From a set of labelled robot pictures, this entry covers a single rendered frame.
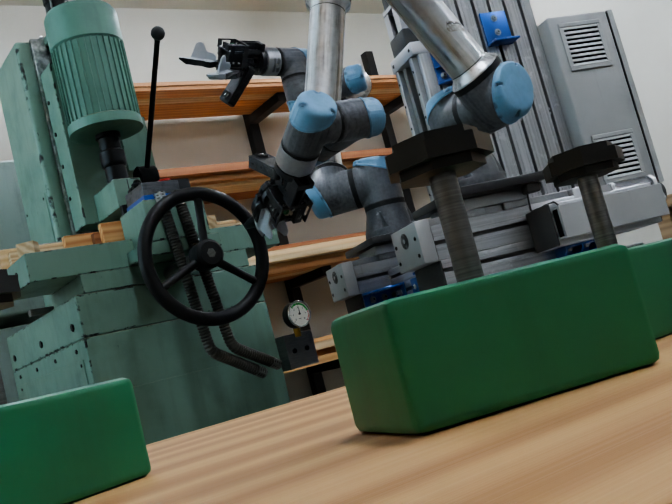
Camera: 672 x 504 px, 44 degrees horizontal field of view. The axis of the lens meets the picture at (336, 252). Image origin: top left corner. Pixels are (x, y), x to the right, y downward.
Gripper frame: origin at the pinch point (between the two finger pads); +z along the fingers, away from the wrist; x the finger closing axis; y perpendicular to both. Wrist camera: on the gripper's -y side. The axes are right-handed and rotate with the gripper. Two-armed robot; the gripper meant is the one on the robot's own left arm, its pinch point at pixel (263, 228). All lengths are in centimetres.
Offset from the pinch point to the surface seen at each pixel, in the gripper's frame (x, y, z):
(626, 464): -68, 89, -107
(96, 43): -11, -64, 1
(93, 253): -28.5, -15.3, 16.4
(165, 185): -11.8, -20.8, 5.4
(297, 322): 11.7, 9.1, 25.8
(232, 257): 3.3, -10.1, 21.8
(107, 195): -16.2, -37.4, 24.1
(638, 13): 317, -129, 55
